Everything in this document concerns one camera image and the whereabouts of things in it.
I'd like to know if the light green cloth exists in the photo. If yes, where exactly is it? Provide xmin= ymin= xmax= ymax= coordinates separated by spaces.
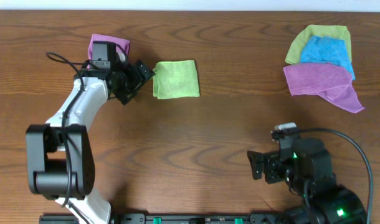
xmin=153 ymin=60 xmax=200 ymax=100

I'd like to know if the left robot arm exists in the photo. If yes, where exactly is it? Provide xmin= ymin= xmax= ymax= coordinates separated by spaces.
xmin=26 ymin=52 xmax=154 ymax=223

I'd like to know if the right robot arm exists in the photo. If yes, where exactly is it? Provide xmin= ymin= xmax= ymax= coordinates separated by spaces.
xmin=247 ymin=131 xmax=367 ymax=223

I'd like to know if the folded purple cloth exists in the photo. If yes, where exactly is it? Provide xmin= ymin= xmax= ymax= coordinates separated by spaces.
xmin=88 ymin=34 xmax=130 ymax=70

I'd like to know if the unfolded purple cloth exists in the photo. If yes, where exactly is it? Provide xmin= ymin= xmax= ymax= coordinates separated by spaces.
xmin=283 ymin=63 xmax=364 ymax=113

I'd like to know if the blue cloth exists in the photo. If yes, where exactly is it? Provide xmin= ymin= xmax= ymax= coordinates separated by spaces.
xmin=300 ymin=35 xmax=356 ymax=80

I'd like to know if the olive green cloth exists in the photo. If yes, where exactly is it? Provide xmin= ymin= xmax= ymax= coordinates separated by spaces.
xmin=285 ymin=24 xmax=352 ymax=64

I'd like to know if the right black cable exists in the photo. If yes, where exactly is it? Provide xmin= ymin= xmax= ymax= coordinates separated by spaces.
xmin=270 ymin=127 xmax=374 ymax=224

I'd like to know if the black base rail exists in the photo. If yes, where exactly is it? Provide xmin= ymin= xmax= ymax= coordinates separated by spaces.
xmin=39 ymin=212 xmax=303 ymax=224

